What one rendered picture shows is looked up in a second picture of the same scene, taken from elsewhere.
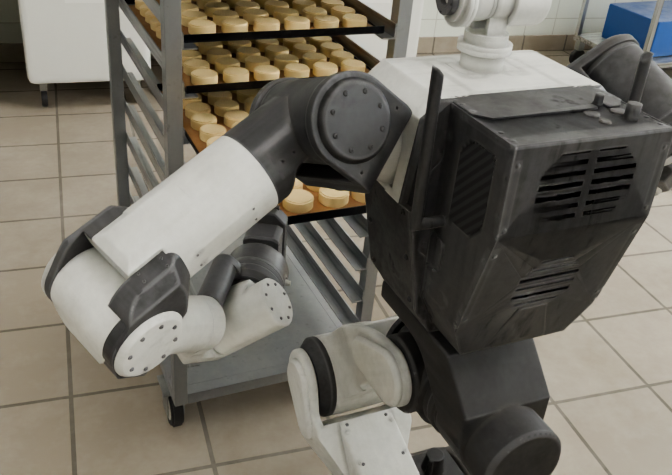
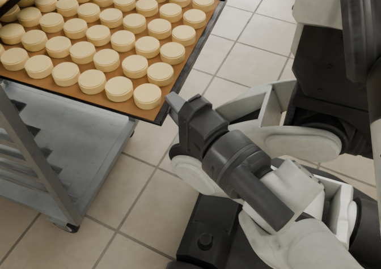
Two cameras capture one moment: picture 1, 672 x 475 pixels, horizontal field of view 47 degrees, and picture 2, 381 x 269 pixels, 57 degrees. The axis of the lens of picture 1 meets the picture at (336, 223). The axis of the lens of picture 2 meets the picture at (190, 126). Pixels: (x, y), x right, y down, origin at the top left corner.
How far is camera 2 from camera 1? 81 cm
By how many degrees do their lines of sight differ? 39
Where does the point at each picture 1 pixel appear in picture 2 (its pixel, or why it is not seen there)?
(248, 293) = (296, 186)
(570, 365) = (203, 53)
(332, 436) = not seen: hidden behind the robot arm
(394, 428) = not seen: hidden behind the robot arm
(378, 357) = (310, 142)
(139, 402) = (38, 237)
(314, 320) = (93, 119)
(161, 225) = not seen: outside the picture
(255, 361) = (92, 166)
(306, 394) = (204, 176)
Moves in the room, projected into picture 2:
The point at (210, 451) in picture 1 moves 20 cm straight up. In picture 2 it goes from (106, 226) to (94, 202)
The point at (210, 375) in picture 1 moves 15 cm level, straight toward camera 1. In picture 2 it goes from (79, 194) to (110, 218)
